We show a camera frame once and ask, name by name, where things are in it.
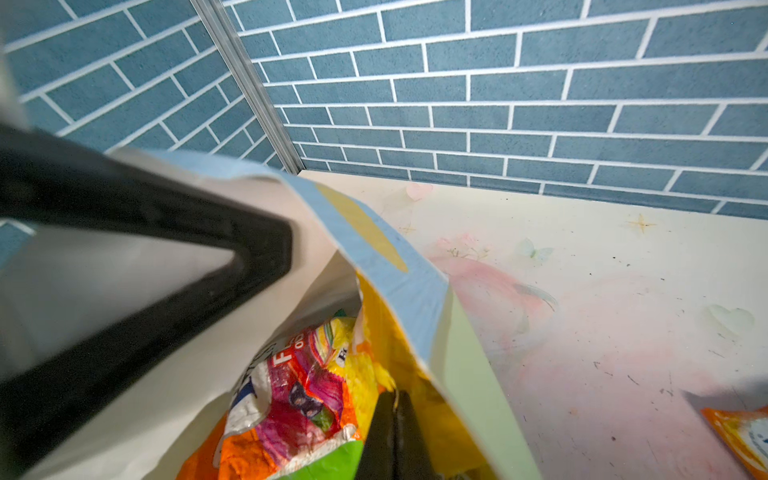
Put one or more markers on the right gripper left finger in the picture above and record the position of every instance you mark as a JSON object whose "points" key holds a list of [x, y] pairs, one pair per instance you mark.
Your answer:
{"points": [[377, 461]]}

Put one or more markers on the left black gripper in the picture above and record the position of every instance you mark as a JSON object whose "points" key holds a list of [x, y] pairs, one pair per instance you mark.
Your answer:
{"points": [[124, 267]]}

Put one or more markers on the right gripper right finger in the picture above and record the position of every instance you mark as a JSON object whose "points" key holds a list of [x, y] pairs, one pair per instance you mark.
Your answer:
{"points": [[411, 456]]}

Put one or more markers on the yellow snack packet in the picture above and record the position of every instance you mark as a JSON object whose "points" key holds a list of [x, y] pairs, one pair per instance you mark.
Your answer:
{"points": [[452, 451]]}

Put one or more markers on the colourful paper gift bag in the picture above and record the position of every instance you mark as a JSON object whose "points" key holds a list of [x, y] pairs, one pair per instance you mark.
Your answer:
{"points": [[153, 428]]}

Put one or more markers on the orange snack packet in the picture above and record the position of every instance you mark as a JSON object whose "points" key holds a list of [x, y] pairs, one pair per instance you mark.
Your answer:
{"points": [[745, 434]]}

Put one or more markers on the green snack packet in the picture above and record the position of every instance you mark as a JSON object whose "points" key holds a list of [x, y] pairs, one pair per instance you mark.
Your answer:
{"points": [[341, 464]]}

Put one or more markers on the multicolour snack packet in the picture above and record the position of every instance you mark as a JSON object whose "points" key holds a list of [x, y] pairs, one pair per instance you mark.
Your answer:
{"points": [[293, 407]]}

